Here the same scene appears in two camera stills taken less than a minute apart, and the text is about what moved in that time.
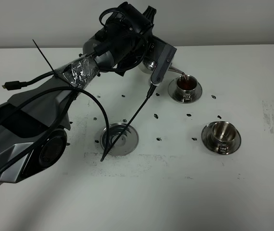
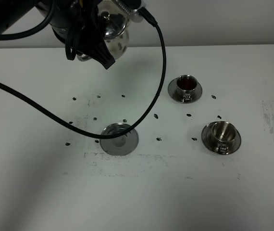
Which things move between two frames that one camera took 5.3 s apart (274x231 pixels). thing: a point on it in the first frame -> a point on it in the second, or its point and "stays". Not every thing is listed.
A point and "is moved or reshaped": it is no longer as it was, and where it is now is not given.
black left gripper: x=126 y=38 -> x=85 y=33
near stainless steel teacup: x=223 y=134 stays
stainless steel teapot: x=148 y=65 is moved or reshaped
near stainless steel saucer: x=207 y=142 stays
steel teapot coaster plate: x=127 y=143 stays
